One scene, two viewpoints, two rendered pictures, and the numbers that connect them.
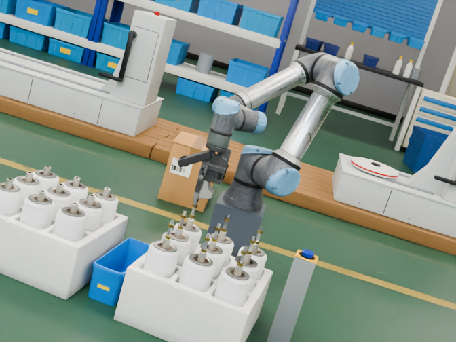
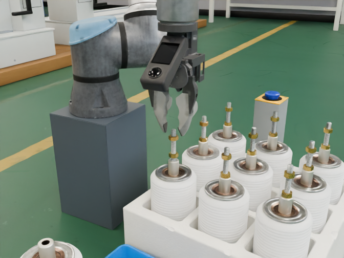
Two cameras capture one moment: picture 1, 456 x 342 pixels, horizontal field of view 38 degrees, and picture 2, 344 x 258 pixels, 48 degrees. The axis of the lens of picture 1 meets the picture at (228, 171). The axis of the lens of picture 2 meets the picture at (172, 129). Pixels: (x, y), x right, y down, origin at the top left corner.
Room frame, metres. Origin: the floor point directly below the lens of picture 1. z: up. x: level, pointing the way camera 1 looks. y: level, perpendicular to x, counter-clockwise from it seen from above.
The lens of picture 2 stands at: (1.82, 0.72, 0.64)
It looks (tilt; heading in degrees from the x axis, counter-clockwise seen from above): 22 degrees down; 294
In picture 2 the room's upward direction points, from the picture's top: straight up
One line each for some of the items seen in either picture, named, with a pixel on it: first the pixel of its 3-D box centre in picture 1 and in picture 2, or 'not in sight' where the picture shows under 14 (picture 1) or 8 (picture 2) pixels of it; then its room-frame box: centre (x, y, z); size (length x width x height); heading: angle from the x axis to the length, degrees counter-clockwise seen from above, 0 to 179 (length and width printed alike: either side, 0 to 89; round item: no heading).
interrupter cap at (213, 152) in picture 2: (220, 239); (202, 152); (2.08, -0.04, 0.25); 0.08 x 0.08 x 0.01
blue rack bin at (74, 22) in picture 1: (81, 23); not in sight; (6.85, 1.90, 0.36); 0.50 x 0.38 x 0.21; 175
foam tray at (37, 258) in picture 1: (48, 235); not in sight; (2.07, 0.52, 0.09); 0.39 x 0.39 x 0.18; 79
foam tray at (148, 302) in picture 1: (198, 294); (245, 229); (1.97, -0.02, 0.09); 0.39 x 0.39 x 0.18; 79
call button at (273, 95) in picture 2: (307, 254); (272, 95); (1.99, -0.32, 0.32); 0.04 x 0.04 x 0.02
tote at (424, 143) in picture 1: (433, 153); not in sight; (6.23, -1.83, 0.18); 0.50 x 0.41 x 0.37; 1
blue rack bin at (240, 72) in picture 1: (248, 74); not in sight; (6.72, 0.09, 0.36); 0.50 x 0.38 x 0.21; 176
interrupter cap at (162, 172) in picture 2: (188, 226); (173, 172); (2.10, 0.07, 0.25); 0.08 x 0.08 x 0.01
